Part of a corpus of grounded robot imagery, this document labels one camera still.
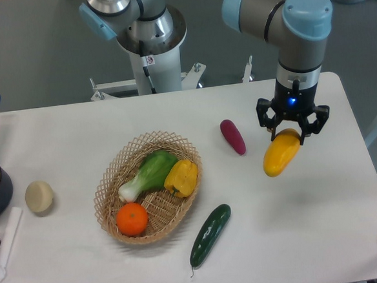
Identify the black cable on pedestal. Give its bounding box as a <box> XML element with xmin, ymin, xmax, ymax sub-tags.
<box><xmin>138</xmin><ymin>39</ymin><xmax>158</xmax><ymax>96</ymax></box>

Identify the purple sweet potato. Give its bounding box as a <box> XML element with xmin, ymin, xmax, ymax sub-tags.
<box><xmin>219</xmin><ymin>120</ymin><xmax>246</xmax><ymax>155</ymax></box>

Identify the green bok choy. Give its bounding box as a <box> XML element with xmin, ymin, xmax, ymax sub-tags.
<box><xmin>118</xmin><ymin>150</ymin><xmax>178</xmax><ymax>203</ymax></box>

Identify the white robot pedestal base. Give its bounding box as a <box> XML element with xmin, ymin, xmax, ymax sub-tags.
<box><xmin>90</xmin><ymin>6</ymin><xmax>207</xmax><ymax>101</ymax></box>

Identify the woven wicker basket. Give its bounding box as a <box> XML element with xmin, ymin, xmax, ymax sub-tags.
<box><xmin>94</xmin><ymin>131</ymin><xmax>203</xmax><ymax>245</ymax></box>

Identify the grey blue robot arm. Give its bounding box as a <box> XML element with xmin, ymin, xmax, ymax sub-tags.
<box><xmin>78</xmin><ymin>0</ymin><xmax>332</xmax><ymax>138</ymax></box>

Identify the orange fruit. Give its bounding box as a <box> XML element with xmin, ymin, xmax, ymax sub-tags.
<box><xmin>116</xmin><ymin>202</ymin><xmax>148</xmax><ymax>236</ymax></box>

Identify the white plastic strip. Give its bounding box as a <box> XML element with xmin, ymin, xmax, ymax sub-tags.
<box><xmin>0</xmin><ymin>207</ymin><xmax>23</xmax><ymax>282</ymax></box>

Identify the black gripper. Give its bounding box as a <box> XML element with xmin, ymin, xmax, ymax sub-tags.
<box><xmin>256</xmin><ymin>80</ymin><xmax>330</xmax><ymax>145</ymax></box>

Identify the green cucumber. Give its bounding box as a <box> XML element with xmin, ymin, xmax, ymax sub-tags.
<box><xmin>189</xmin><ymin>204</ymin><xmax>232</xmax><ymax>278</ymax></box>

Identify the yellow mango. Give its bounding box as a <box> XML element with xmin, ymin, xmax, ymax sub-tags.
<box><xmin>263</xmin><ymin>129</ymin><xmax>301</xmax><ymax>177</ymax></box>

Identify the yellow bell pepper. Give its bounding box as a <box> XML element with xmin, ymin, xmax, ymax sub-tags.
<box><xmin>164</xmin><ymin>159</ymin><xmax>198</xmax><ymax>198</ymax></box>

